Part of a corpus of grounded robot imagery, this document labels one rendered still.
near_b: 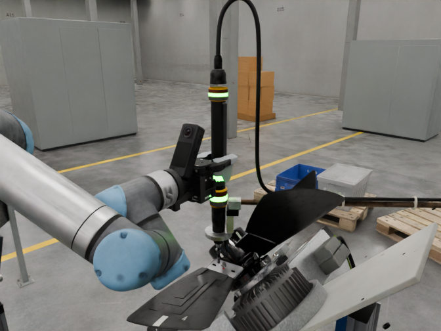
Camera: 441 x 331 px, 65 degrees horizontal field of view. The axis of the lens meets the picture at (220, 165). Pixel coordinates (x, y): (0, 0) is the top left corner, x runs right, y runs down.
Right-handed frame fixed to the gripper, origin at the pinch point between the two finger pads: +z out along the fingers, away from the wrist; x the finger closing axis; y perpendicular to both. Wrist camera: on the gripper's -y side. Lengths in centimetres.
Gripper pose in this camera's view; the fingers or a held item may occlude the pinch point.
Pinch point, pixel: (226, 153)
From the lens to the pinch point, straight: 83.5
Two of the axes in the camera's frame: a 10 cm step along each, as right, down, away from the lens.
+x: 8.0, 1.8, -5.7
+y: 0.1, 9.5, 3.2
